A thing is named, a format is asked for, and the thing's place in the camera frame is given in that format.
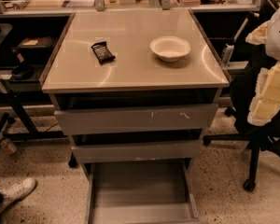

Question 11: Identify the black box with label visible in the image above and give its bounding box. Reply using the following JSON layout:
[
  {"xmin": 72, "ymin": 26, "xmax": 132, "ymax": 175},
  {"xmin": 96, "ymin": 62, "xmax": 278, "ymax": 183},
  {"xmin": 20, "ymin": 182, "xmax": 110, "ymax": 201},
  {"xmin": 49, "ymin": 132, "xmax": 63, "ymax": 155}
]
[{"xmin": 16, "ymin": 36, "xmax": 56, "ymax": 64}]

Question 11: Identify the black round device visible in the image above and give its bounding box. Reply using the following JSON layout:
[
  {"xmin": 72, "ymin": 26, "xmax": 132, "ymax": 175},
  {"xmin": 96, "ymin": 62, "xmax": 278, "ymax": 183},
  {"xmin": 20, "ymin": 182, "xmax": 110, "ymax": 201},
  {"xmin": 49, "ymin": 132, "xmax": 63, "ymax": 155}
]
[{"xmin": 11, "ymin": 49, "xmax": 34, "ymax": 80}]

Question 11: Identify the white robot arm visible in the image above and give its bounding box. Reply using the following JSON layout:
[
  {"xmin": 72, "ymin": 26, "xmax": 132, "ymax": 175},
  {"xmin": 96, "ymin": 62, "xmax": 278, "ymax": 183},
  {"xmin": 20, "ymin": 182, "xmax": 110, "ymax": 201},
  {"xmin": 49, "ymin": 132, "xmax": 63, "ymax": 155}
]
[{"xmin": 245, "ymin": 8, "xmax": 280, "ymax": 126}]

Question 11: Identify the black office chair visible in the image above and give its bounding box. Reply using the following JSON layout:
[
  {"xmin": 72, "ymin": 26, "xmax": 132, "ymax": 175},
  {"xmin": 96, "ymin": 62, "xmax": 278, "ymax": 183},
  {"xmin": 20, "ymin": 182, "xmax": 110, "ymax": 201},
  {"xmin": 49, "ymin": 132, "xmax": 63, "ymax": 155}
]
[{"xmin": 203, "ymin": 0, "xmax": 280, "ymax": 192}]

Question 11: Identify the white sneaker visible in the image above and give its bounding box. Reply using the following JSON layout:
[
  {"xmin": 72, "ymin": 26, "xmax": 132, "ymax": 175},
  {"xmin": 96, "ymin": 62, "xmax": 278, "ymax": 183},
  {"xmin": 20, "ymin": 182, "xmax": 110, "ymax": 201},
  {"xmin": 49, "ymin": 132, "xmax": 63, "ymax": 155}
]
[{"xmin": 0, "ymin": 177, "xmax": 37, "ymax": 214}]

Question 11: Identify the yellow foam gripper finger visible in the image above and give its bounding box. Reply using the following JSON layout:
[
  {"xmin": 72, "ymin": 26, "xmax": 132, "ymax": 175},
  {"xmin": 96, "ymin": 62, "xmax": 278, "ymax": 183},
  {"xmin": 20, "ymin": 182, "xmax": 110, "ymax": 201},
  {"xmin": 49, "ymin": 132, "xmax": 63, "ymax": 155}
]
[
  {"xmin": 245, "ymin": 21, "xmax": 269, "ymax": 45},
  {"xmin": 247, "ymin": 62, "xmax": 280, "ymax": 126}
]

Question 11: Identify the top grey drawer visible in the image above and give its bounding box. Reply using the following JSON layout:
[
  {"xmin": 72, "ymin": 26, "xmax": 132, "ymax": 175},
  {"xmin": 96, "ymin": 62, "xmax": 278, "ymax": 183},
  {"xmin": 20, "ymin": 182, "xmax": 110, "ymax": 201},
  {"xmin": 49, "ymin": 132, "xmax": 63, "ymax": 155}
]
[{"xmin": 55, "ymin": 104, "xmax": 217, "ymax": 135}]

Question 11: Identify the white paper bowl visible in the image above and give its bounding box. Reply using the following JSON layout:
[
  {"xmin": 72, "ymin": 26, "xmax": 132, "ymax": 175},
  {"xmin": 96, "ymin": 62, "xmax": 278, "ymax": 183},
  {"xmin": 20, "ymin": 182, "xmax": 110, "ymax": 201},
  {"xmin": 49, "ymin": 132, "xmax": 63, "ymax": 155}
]
[{"xmin": 149, "ymin": 36, "xmax": 191, "ymax": 63}]

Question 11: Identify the white bottle black cap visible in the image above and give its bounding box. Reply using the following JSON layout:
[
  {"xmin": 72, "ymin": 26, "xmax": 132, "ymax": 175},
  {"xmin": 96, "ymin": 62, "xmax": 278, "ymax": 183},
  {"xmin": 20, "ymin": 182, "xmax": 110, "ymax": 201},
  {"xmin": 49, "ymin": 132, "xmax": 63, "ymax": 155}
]
[{"xmin": 222, "ymin": 38, "xmax": 234, "ymax": 65}]

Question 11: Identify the black rxbar chocolate wrapper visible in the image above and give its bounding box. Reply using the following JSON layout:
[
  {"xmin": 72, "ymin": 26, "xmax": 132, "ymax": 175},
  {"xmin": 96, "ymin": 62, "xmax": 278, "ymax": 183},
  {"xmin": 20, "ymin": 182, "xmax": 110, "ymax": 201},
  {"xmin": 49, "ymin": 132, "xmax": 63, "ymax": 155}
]
[{"xmin": 91, "ymin": 41, "xmax": 115, "ymax": 64}]

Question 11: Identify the plastic bottle on floor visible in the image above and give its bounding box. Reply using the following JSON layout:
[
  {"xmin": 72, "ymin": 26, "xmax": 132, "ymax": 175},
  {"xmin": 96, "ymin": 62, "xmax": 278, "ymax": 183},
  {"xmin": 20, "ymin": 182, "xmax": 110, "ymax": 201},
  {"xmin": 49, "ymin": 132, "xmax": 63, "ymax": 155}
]
[{"xmin": 0, "ymin": 133, "xmax": 17, "ymax": 155}]

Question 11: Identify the black desk frame leg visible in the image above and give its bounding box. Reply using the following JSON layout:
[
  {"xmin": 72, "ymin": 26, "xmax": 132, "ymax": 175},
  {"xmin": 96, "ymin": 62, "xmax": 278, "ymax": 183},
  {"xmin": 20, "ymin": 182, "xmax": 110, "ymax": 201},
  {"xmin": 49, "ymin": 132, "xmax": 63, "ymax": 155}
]
[{"xmin": 0, "ymin": 78, "xmax": 65, "ymax": 141}]

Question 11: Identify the middle grey drawer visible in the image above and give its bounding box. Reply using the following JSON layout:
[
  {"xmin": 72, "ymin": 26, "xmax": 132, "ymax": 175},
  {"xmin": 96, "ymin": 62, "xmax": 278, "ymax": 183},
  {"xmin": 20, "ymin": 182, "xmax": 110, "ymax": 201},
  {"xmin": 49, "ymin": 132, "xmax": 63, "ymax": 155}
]
[{"xmin": 72, "ymin": 140, "xmax": 203, "ymax": 163}]

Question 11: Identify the open bottom grey drawer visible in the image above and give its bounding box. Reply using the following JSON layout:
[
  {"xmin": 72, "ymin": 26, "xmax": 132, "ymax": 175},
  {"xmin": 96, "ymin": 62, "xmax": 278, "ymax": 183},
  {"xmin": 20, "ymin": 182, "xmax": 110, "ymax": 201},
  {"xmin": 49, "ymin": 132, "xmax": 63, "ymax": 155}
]
[{"xmin": 85, "ymin": 160, "xmax": 200, "ymax": 224}]

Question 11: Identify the grey drawer cabinet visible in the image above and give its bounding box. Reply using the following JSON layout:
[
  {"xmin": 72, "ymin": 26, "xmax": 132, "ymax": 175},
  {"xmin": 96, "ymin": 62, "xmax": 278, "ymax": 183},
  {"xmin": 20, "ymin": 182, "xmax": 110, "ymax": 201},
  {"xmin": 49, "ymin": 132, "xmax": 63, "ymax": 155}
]
[{"xmin": 41, "ymin": 8, "xmax": 231, "ymax": 170}]

